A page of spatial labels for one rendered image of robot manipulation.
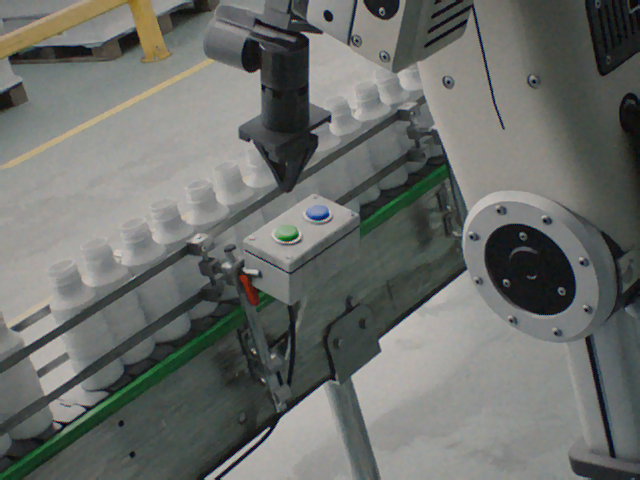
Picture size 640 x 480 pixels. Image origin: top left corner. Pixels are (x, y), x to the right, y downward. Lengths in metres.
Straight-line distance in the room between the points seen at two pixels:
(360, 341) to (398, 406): 1.53
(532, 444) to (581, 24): 2.16
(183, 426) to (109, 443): 0.12
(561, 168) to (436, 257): 0.93
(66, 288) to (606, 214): 0.72
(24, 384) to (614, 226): 0.75
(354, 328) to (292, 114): 0.49
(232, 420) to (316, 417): 1.74
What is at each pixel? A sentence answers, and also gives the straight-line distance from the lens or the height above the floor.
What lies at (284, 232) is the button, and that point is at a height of 1.12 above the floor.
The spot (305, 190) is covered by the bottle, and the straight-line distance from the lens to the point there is 1.91.
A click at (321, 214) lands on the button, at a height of 1.12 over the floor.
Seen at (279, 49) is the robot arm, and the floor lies 1.36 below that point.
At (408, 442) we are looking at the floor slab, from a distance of 3.34.
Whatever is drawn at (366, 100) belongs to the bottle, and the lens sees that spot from 2.02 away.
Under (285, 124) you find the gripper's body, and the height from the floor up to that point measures 1.27.
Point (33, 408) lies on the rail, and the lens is 1.64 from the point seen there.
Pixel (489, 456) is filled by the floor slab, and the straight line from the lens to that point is 3.21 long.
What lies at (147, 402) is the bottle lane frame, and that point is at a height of 0.97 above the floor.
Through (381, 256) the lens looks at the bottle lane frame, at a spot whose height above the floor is 0.94.
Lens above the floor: 1.72
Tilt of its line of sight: 22 degrees down
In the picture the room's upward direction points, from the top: 16 degrees counter-clockwise
